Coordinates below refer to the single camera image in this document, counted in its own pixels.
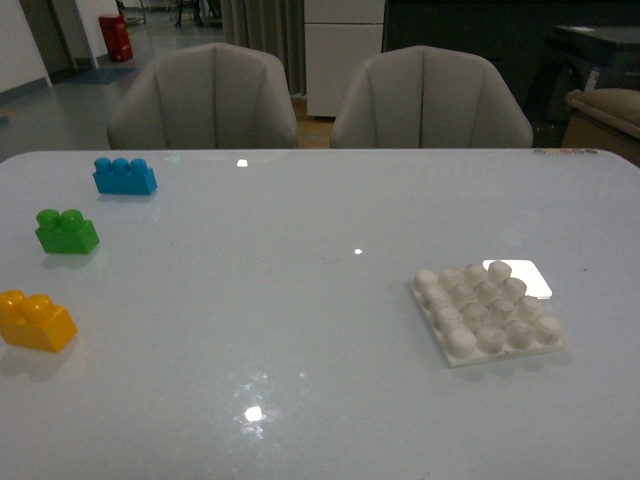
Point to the yellow toy block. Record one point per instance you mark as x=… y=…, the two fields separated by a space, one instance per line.
x=35 y=322

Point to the blue toy block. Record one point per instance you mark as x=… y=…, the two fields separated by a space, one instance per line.
x=124 y=177

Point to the green toy block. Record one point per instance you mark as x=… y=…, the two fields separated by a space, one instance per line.
x=66 y=233

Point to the right grey armchair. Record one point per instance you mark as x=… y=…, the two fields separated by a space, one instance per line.
x=428 y=97

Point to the grey armchair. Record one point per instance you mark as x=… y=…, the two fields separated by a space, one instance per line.
x=428 y=97
x=212 y=96

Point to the left grey armchair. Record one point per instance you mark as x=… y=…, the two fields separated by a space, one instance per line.
x=212 y=96

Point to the white drawer cabinet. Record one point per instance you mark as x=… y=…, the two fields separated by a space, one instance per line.
x=338 y=35

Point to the grey curtain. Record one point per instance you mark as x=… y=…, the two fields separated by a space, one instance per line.
x=274 y=27

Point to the coloured sticker strip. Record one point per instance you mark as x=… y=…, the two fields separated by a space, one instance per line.
x=565 y=151

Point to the dark kitchen counter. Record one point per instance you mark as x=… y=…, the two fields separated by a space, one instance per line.
x=510 y=34

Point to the red box on floor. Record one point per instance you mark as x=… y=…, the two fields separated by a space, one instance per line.
x=114 y=31

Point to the beige sofa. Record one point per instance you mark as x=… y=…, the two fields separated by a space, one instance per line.
x=604 y=119

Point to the white studded base plate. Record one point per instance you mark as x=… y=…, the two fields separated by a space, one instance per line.
x=489 y=311

